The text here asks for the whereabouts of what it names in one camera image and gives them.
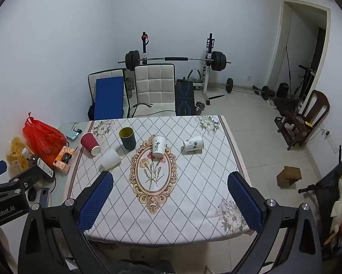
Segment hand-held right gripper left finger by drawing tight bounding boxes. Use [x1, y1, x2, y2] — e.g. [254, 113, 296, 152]
[18, 171, 114, 274]

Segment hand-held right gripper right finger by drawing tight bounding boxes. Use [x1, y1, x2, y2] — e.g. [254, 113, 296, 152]
[227, 171, 323, 274]

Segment plain white cup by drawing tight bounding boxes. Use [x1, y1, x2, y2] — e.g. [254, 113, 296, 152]
[99, 149, 122, 169]

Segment red paper cup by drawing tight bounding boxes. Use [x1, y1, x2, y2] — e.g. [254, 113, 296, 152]
[80, 132, 101, 156]

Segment dark cup yellow inside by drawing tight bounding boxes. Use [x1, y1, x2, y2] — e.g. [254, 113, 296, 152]
[119, 127, 137, 150]

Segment white cup green plant print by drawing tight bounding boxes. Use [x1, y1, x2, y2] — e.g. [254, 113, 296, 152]
[183, 135, 203, 153]

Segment white cup black brush print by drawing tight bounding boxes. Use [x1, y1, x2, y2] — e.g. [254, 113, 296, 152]
[151, 135, 167, 158]

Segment yellow snack bag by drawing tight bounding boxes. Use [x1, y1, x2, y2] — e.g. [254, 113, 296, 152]
[6, 137, 31, 175]

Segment grey power strip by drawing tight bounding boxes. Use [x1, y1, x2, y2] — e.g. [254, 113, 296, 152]
[27, 187, 51, 209]

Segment dark bottle white label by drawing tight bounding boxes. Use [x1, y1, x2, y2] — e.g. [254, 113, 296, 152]
[29, 155, 55, 179]

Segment small wooden stool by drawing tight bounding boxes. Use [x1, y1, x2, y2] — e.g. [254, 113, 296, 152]
[276, 166, 302, 188]

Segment orange box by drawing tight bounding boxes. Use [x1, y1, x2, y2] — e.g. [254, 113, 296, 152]
[53, 145, 76, 174]

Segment red plastic bag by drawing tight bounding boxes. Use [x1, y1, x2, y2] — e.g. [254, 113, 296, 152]
[22, 112, 67, 166]

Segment floral diamond pattern tablecloth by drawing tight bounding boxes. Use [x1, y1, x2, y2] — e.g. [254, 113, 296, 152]
[65, 116, 251, 246]

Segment small teal box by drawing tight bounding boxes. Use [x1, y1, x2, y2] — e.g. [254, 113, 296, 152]
[65, 128, 83, 140]

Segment black bag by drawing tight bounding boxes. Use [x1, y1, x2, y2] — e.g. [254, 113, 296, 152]
[316, 158, 342, 261]

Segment white duck toy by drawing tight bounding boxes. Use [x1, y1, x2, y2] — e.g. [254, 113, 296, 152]
[323, 170, 342, 245]

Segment blue exercise mat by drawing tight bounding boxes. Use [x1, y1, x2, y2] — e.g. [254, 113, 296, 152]
[92, 76, 125, 120]

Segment white framed folded chair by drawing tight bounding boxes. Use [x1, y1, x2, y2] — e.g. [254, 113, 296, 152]
[87, 68, 130, 121]

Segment short barbell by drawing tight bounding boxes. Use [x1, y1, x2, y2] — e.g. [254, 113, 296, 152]
[221, 78, 260, 95]

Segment black speaker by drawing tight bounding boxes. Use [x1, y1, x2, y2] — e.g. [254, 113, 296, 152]
[276, 83, 290, 98]

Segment dark wooden chair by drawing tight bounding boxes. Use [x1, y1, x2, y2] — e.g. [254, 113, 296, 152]
[275, 89, 330, 151]

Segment white padded chair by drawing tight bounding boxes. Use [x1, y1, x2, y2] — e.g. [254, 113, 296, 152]
[134, 63, 176, 117]

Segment white barbell rack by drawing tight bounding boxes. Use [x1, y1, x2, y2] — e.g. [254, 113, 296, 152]
[139, 31, 217, 106]

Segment long barbell black plates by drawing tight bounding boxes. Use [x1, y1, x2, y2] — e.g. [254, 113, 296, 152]
[118, 50, 232, 72]

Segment black scooter handlebar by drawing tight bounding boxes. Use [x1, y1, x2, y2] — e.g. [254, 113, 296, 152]
[298, 184, 340, 195]

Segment black cable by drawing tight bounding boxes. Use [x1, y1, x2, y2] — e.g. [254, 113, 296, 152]
[129, 102, 175, 117]

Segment door frame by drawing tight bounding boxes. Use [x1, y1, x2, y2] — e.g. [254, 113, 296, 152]
[266, 0, 331, 92]

